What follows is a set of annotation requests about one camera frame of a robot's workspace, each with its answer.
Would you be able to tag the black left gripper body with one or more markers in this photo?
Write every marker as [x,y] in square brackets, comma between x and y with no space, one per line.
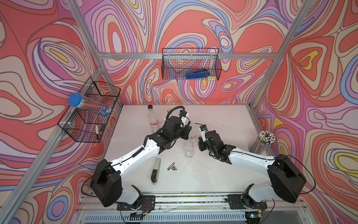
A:
[185,133]

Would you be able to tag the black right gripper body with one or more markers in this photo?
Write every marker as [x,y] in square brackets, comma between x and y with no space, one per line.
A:
[204,145]

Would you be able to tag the clear square bottle with cork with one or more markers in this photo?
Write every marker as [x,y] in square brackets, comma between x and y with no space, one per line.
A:
[188,147]

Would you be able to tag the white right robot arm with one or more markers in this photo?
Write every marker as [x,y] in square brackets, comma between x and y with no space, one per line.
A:
[286,181]

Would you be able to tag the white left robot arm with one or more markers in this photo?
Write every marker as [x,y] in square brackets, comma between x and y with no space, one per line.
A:
[106,182]

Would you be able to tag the clear glass bottle black cap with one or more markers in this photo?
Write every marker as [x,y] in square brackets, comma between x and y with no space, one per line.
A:
[152,117]

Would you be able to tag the small metal clip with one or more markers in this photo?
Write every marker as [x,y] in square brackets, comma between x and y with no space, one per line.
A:
[172,167]

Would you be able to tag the metal cup of pencils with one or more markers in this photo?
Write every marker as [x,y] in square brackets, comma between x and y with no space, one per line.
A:
[262,142]

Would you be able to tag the black and beige flat tool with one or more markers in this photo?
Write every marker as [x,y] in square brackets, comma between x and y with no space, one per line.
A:
[155,171]

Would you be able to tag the blue plastic tool in basket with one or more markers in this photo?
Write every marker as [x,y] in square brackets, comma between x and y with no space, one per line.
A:
[197,74]

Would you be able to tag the black marker in basket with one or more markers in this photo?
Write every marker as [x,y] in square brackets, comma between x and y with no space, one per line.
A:
[97,132]

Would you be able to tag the clear tube with blue cap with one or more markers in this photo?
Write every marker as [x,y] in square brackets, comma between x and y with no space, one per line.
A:
[84,103]

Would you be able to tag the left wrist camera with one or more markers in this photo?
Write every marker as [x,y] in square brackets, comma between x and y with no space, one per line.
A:
[184,119]

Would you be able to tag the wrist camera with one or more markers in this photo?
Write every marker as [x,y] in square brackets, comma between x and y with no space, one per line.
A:
[203,131]
[184,119]

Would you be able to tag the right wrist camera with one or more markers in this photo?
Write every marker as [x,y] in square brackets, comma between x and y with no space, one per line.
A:
[203,131]

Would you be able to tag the black wire basket back wall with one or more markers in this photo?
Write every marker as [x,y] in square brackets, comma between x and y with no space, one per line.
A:
[177,62]

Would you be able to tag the black wire basket wall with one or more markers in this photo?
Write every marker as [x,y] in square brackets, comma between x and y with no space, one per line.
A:
[177,62]
[79,124]

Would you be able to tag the black wire basket left wall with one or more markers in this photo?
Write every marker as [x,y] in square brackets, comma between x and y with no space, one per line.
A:
[79,124]

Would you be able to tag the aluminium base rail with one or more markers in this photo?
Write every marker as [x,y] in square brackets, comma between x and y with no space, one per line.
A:
[191,208]

